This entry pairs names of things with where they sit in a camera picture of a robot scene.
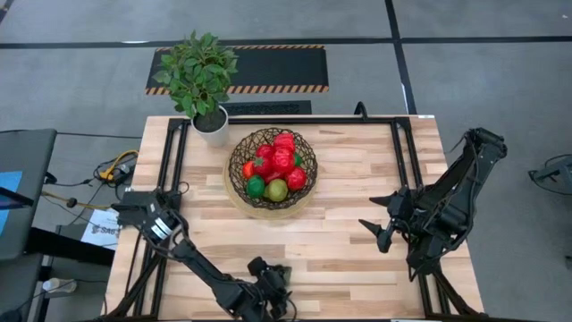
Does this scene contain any green leafy plant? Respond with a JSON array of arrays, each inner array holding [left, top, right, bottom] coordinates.
[[151, 30, 240, 120]]

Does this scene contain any blue display screen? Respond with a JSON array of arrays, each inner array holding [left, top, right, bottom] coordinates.
[[0, 170, 23, 238]]

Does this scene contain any green pear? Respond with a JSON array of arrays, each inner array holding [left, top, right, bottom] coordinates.
[[263, 178, 290, 203]]

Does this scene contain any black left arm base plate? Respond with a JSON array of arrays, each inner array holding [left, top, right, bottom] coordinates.
[[111, 190, 181, 227]]

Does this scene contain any black desk crossbar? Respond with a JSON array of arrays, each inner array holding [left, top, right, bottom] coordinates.
[[26, 226, 116, 268]]

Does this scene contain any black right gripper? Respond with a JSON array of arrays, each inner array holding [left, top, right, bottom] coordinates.
[[358, 187, 425, 254]]

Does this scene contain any white plant pot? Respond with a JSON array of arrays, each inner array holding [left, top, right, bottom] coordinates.
[[190, 105, 231, 148]]

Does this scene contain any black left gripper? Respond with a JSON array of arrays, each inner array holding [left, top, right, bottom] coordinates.
[[223, 257, 291, 321]]

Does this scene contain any black hazard-striped floor mat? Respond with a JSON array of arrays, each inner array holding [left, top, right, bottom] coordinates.
[[144, 44, 331, 96]]

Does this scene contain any grey side desk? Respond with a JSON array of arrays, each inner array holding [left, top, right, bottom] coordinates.
[[0, 128, 58, 262]]

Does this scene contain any black aluminium table frame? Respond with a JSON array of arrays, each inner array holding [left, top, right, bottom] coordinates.
[[105, 114, 486, 321]]

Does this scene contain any large round red fruit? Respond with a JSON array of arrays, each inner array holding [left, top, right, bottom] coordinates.
[[271, 147, 297, 174]]

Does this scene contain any black floor cable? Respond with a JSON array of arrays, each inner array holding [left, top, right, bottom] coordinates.
[[42, 172, 106, 225]]

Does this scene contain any dark brown wicker basket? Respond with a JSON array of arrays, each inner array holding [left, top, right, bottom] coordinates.
[[227, 127, 320, 210]]

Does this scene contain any black power strip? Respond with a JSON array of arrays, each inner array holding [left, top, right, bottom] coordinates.
[[93, 154, 138, 187]]

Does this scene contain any white printed paper sheet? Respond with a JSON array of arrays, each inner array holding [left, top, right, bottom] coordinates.
[[80, 208, 121, 251]]

